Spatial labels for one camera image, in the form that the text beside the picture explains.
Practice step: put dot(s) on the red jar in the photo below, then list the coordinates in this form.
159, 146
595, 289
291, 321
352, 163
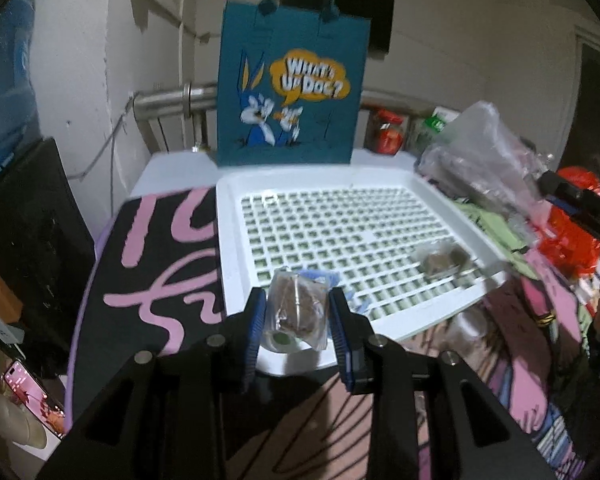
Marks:
387, 132

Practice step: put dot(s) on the brown snack packet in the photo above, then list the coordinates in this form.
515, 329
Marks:
296, 305
442, 260

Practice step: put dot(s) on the printed blanket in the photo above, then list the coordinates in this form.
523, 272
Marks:
180, 220

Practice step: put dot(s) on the white power outlet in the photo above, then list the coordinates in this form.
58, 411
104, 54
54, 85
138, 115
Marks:
0, 325

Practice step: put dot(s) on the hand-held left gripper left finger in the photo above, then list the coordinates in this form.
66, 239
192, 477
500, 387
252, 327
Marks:
252, 340

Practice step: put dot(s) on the red plastic bag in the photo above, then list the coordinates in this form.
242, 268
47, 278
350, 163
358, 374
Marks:
570, 240

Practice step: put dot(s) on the small clear round container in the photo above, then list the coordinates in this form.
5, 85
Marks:
467, 325

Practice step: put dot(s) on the black cabinet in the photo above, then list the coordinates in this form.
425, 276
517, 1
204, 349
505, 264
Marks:
35, 240

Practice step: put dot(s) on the smartphone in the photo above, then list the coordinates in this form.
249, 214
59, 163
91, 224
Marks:
35, 400

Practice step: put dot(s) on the beige rounded object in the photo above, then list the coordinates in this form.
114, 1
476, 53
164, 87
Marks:
17, 422

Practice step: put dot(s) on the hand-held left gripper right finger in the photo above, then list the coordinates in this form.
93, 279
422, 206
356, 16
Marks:
342, 340

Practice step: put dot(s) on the metal rail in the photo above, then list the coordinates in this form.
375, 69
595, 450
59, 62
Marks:
175, 100

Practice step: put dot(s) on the clear plastic bag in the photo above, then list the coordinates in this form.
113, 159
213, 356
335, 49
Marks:
485, 170

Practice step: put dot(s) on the blue cartoon tote bag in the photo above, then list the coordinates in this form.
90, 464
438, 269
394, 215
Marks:
292, 95

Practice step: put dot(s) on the black wall television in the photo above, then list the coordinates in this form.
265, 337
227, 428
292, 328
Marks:
375, 10

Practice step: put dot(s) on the blue water jug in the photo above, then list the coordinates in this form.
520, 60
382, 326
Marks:
5, 85

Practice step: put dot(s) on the white perforated plastic tray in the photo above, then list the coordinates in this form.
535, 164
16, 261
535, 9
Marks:
340, 230

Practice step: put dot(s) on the blue plastic clip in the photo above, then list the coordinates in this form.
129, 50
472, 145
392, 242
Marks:
322, 277

